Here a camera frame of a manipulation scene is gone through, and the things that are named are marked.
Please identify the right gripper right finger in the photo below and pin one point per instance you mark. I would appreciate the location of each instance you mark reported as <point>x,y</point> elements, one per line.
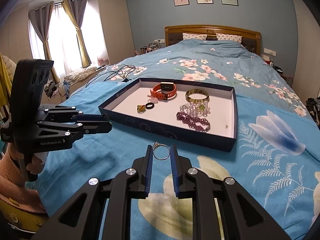
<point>221,209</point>

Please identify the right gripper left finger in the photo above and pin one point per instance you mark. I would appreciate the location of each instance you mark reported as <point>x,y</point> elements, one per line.
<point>101,209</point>

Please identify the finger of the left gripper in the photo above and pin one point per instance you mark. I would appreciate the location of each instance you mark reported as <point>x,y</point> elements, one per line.
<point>57,113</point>
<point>63,131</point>

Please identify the orange smart watch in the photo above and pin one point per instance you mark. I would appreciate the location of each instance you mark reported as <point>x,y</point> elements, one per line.
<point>164,91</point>

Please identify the tortoiseshell bangle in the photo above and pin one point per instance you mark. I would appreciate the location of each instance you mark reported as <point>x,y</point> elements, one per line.
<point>197,96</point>

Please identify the pink pendant charm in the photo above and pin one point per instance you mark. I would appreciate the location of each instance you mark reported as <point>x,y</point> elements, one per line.
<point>153,100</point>

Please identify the pink sweater forearm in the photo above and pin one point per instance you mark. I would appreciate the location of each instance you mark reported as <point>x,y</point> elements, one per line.
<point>13,190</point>

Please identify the folded blanket on sill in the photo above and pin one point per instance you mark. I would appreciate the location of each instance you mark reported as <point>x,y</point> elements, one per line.
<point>80,74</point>

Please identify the yellow hanging garment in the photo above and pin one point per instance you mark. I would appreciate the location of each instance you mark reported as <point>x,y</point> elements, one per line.
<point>6,84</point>

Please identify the blue floral bedspread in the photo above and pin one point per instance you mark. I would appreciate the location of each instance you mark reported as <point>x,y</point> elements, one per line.
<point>275,156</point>

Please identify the pink desk fan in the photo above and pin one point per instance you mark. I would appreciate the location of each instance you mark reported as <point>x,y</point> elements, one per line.
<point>103,62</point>

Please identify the left grey curtain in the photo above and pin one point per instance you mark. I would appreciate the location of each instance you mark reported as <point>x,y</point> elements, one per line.
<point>40,20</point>

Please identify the right grey yellow curtain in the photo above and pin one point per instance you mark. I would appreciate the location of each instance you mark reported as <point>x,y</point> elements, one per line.
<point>75,10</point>

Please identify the navy box lid tray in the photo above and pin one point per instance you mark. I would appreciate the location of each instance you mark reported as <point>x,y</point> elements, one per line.
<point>219,134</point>

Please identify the dark clothes pile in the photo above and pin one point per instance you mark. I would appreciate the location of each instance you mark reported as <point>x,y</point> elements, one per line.
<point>313,108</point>

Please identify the wooden headboard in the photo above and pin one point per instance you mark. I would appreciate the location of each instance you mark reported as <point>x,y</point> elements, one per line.
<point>251,40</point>

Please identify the left patterned pillow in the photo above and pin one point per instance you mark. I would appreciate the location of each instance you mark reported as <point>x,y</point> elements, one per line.
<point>187,36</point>

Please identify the patterned pillow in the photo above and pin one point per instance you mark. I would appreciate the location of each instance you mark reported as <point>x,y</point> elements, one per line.
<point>230,37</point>
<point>187,36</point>

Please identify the right patterned pillow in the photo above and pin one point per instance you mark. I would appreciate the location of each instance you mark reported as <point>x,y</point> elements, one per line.
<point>230,37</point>

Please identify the white wall socket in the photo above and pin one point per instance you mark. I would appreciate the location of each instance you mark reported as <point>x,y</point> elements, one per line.
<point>269,52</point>

